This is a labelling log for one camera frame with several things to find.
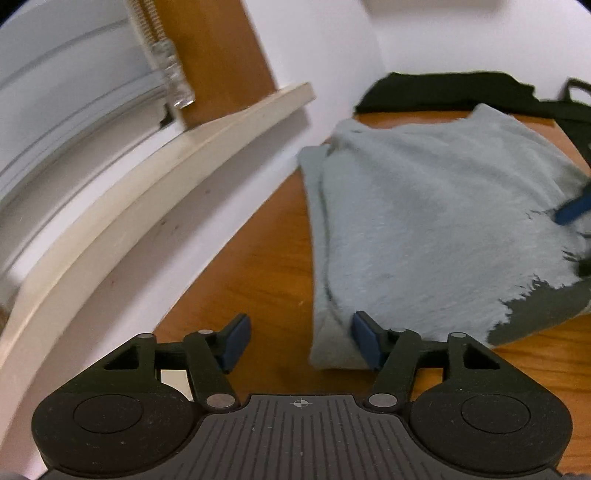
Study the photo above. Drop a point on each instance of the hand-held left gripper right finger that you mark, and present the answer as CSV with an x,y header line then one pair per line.
x,y
364,341

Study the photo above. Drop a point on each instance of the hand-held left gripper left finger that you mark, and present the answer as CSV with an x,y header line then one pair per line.
x,y
235,339

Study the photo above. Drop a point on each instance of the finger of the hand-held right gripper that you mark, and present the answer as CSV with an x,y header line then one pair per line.
x,y
575,207
585,262

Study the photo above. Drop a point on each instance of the grey sweatshirt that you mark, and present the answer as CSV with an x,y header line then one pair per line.
x,y
438,230

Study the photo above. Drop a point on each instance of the black cloth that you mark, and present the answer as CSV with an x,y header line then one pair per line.
x,y
438,92

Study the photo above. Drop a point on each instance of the grey window blind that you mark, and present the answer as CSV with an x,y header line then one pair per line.
x,y
60,115

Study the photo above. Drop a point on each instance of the wooden window frame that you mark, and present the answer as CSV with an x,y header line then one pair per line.
x,y
217,60

